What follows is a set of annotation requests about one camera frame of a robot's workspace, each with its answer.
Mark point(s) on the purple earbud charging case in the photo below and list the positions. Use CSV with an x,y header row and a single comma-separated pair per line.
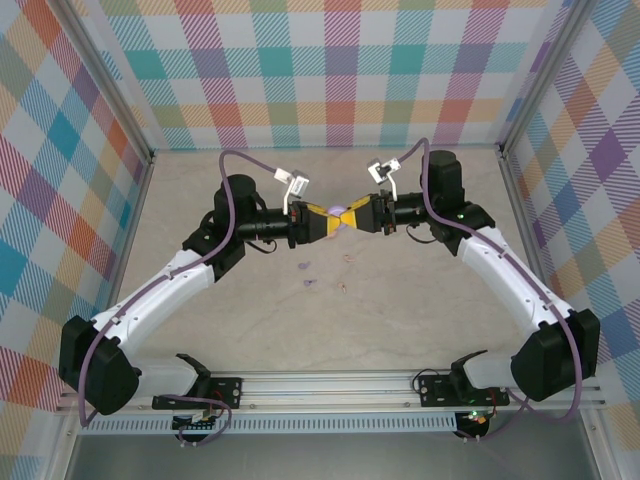
x,y
336,207

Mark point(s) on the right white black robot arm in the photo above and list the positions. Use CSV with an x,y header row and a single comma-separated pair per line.
x,y
510,280

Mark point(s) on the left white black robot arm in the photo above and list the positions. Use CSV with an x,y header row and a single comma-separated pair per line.
x,y
150,295

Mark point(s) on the small electronics board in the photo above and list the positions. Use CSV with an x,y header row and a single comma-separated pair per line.
x,y
195,425
475,420

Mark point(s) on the grey metal front panel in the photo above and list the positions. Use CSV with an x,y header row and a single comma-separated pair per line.
x,y
325,457

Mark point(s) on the aluminium side rail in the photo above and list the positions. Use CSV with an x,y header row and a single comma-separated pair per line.
x,y
125,250
530,225

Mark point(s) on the aluminium corner post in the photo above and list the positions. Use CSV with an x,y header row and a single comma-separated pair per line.
x,y
540,80
110,85

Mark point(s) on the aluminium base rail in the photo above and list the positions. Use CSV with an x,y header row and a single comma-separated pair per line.
x,y
325,390

